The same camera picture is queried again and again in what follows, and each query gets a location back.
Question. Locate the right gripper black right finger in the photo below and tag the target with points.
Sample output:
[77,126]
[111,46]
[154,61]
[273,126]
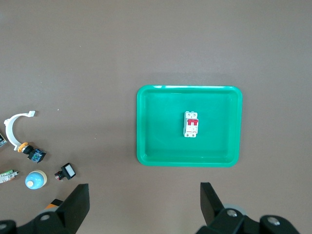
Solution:
[212,209]

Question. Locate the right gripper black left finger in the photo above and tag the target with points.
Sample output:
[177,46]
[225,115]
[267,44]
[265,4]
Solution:
[73,209]

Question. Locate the white breaker red switch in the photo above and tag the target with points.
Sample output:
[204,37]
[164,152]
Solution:
[190,133]

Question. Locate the orange button box upper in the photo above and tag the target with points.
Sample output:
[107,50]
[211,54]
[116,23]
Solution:
[54,204]

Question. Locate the blue dome buzzer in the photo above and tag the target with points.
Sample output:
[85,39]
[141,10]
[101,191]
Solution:
[34,181]

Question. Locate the green white terminal connector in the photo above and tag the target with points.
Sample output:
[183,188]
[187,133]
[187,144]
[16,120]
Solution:
[8,176]

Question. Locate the green plastic tray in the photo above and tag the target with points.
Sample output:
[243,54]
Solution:
[165,146]

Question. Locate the metal mesh power supply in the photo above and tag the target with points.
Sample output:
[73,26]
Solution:
[2,141]

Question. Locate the white semicircular plastic clamp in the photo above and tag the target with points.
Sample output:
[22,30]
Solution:
[9,132]

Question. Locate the black red switch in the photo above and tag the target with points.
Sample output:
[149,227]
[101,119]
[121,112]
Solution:
[68,170]

